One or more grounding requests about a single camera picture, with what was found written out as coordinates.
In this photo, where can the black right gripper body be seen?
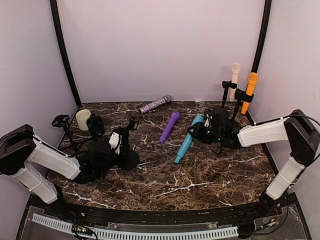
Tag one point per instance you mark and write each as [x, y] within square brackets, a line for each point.
[215, 135]

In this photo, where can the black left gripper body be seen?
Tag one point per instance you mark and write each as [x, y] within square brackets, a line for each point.
[106, 167]

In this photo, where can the light blue microphone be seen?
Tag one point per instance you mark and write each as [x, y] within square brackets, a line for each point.
[187, 141]

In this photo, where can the black stand holding blue microphone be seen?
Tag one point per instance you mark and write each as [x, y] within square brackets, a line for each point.
[127, 158]

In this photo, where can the purple microphone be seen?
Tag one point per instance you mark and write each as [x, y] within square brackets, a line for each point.
[174, 117]

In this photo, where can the black stand holding orange microphone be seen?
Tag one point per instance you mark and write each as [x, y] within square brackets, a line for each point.
[241, 96]

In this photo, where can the black stand holding purple microphone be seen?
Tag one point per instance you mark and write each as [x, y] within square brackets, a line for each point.
[99, 144]

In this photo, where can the rhinestone silver-head microphone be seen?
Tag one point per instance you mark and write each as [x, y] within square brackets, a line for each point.
[155, 104]

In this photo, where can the black stand holding white microphone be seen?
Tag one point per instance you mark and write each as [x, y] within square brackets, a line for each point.
[225, 100]

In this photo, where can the black tripod shock-mount stand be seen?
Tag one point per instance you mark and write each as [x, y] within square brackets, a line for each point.
[63, 121]

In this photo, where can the cream white microphone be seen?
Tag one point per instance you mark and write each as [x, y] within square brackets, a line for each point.
[235, 70]

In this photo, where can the orange microphone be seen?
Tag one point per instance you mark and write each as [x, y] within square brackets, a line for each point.
[252, 82]

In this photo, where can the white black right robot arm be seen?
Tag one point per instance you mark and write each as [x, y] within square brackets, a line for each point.
[296, 128]

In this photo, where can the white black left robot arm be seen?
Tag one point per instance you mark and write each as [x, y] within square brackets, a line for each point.
[21, 149]

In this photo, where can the dark blue cup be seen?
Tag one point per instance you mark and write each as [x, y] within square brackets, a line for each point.
[96, 125]

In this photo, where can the white paper cup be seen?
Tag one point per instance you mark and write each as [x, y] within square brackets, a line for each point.
[81, 118]

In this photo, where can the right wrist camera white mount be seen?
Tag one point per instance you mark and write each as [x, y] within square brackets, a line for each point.
[207, 119]

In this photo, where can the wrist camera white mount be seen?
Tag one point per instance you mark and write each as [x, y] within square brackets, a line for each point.
[207, 119]
[115, 140]

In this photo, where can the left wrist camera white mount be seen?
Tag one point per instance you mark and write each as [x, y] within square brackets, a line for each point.
[115, 140]

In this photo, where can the white slotted cable duct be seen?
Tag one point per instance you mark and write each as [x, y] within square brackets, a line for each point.
[123, 231]

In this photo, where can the black front table rail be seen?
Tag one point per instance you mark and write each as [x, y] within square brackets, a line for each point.
[239, 214]

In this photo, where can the black right corner frame post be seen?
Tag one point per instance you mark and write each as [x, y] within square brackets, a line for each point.
[262, 35]

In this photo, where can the black corner frame post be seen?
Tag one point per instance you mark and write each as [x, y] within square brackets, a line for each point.
[63, 51]
[262, 35]

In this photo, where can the black left corner frame post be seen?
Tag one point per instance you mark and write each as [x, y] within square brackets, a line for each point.
[63, 51]

